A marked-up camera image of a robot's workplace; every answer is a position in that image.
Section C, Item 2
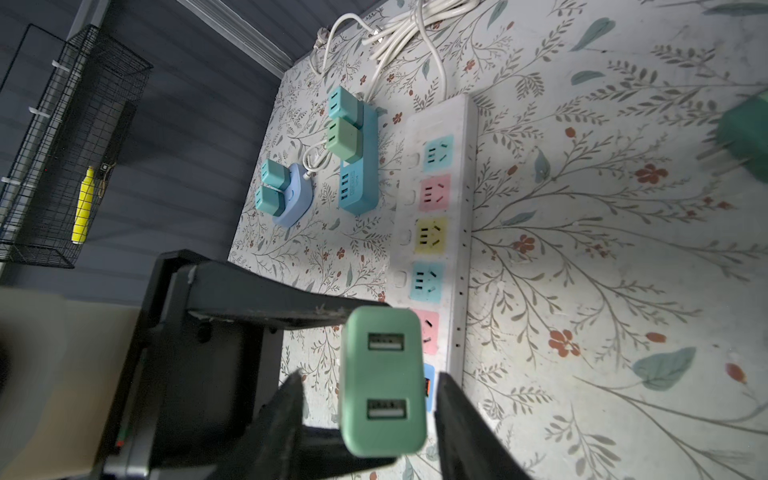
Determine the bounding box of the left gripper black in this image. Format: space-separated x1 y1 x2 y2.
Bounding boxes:
95 250 394 479

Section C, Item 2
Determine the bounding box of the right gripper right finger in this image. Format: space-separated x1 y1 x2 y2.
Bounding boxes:
434 372 530 479

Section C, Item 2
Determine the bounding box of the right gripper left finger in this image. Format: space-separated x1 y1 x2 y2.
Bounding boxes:
207 372 303 479

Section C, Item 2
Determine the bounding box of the teal charger cube front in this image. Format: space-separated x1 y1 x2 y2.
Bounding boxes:
254 185 285 217

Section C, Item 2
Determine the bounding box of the teal charger cube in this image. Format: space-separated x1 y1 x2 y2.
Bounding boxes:
254 185 285 217
328 86 364 129
260 159 290 191

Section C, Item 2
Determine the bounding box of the green charger cube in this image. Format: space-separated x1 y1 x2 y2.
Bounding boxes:
326 117 363 163
339 306 427 458
695 91 767 184

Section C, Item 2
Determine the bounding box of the light blue square power socket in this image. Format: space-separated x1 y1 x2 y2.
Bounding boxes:
273 163 314 229

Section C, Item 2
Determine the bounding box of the teal power strip with USB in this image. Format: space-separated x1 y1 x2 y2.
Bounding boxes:
339 102 379 216

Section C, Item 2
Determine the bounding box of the white multicolour power strip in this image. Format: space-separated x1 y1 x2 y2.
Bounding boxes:
386 94 479 412

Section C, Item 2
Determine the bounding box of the yellow striped item in basket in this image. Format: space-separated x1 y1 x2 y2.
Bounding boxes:
71 167 96 245

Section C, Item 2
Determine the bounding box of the black wire mesh basket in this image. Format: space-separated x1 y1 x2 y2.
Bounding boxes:
1 24 153 269

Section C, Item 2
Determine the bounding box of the long white cable at back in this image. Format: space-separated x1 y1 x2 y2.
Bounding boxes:
311 11 379 76

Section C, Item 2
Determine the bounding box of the white coiled power cable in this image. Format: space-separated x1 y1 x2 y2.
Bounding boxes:
299 0 481 181

